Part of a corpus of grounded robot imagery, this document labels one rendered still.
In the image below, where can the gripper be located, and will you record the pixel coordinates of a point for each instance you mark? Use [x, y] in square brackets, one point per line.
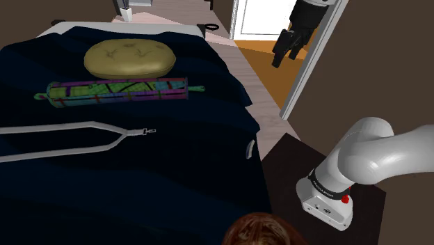
[308, 17]

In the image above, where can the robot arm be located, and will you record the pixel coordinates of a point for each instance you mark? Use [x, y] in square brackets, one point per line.
[366, 159]

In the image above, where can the white door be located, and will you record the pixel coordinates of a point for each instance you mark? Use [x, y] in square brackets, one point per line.
[261, 17]

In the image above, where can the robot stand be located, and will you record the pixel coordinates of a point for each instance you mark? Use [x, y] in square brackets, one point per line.
[288, 176]

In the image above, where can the yellow oval cushion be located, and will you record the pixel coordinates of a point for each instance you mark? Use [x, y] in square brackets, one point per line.
[130, 58]

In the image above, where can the white plant pot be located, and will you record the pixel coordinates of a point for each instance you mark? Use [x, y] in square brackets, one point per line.
[127, 14]

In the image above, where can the bed with dark blue cover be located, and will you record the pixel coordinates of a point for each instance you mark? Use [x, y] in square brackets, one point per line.
[169, 163]

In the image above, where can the colourful patterned rolling pin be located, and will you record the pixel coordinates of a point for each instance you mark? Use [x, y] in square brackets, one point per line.
[115, 91]

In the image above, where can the reddish brown round thing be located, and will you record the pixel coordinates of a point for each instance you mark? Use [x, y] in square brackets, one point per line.
[261, 230]

